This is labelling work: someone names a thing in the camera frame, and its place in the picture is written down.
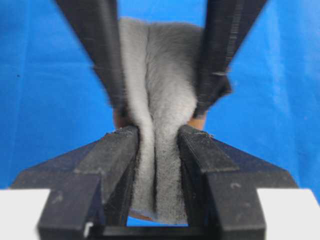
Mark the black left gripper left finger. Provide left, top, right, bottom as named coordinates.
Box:
left=11, top=126, right=139, bottom=240

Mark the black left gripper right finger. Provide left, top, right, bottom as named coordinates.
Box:
left=177, top=125, right=297, bottom=240

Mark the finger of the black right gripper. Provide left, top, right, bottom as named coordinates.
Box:
left=193, top=0, right=267, bottom=118
left=56, top=0, right=126, bottom=112

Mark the blue table cloth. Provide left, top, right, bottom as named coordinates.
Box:
left=0, top=0, right=320, bottom=190

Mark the white and orange sponge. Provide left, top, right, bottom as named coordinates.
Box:
left=118, top=18, right=204, bottom=224

